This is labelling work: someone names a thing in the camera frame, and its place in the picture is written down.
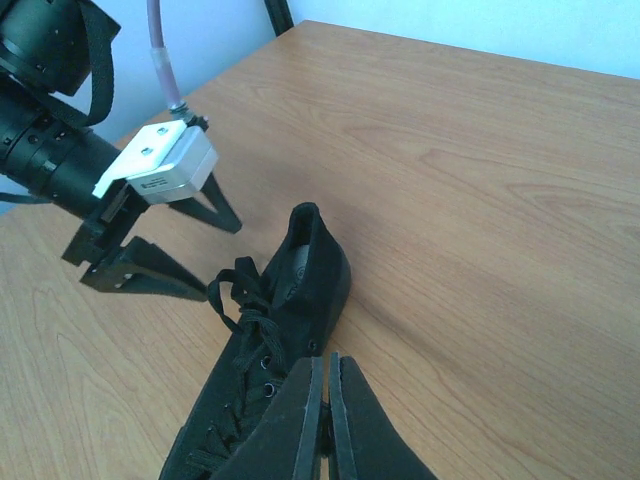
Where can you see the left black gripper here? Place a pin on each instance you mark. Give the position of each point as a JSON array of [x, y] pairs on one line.
[[141, 267]]

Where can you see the black sneaker one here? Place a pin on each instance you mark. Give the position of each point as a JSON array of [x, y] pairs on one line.
[[276, 317]]

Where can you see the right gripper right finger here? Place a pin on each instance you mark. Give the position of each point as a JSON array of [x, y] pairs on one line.
[[364, 444]]

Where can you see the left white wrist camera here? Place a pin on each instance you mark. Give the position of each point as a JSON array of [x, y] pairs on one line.
[[163, 163]]

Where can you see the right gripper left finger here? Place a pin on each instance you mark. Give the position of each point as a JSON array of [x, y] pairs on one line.
[[286, 444]]

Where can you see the left black corner post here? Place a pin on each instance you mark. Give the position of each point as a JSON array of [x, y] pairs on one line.
[[279, 15]]

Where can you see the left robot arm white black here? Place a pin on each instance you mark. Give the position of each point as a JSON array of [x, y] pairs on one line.
[[57, 83]]

